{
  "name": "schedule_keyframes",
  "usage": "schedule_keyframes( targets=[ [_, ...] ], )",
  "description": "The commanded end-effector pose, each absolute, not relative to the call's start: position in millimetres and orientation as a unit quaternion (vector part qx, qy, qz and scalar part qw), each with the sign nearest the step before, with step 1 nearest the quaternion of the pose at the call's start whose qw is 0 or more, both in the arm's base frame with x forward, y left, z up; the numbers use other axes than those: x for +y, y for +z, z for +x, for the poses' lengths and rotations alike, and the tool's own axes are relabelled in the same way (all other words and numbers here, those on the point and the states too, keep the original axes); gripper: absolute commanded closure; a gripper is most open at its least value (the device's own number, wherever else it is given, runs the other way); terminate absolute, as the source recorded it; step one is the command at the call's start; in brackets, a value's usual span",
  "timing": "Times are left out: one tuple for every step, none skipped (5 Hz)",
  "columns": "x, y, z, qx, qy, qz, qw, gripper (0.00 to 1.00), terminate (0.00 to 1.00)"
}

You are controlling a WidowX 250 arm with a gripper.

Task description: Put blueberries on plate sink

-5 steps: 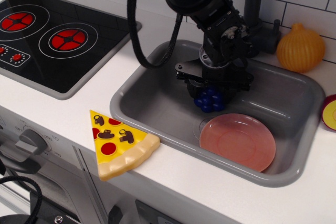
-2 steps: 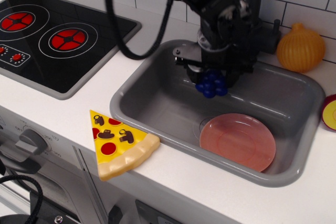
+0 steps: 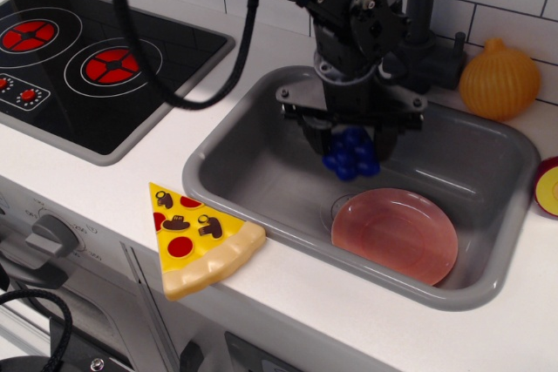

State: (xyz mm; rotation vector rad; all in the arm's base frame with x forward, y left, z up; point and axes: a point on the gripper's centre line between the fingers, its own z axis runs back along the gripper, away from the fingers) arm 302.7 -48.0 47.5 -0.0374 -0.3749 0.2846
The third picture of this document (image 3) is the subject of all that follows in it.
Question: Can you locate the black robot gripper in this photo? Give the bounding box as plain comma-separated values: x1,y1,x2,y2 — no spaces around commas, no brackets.
276,75,427,161

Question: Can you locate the blue toy blueberries cluster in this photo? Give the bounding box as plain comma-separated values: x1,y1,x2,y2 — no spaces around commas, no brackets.
322,126,380,181

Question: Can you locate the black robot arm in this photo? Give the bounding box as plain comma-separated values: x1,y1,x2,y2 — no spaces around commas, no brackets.
276,0,425,161

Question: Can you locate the grey plastic sink basin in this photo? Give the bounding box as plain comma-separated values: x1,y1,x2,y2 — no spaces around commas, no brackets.
183,66,541,311

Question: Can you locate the pink plastic plate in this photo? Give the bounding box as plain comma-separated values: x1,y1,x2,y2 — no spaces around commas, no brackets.
331,188,459,285

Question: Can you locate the dark grey toy faucet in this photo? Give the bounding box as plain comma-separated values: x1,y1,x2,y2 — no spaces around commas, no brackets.
383,0,466,94

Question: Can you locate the yellow toy onion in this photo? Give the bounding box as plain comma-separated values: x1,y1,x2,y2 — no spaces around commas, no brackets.
459,37,541,121

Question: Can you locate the toy pizza slice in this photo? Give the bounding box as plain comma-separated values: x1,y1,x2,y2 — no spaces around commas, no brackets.
149,183,266,301

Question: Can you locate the purple yellow toy fruit half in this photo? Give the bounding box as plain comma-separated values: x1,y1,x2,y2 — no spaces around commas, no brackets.
534,157,558,217

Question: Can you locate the black toy stove top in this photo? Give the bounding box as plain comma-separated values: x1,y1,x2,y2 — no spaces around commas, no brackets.
0,0,236,167

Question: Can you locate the grey toy oven front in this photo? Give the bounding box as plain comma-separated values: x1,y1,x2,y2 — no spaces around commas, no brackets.
1,179,293,371

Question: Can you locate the grey oven knob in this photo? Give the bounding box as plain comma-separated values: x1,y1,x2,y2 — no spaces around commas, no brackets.
25,214,79,258

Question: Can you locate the black braided cable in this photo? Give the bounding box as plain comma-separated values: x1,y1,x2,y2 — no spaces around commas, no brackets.
104,0,261,111

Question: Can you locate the black cable lower left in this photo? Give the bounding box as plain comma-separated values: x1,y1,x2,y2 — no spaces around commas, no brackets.
0,288,74,372

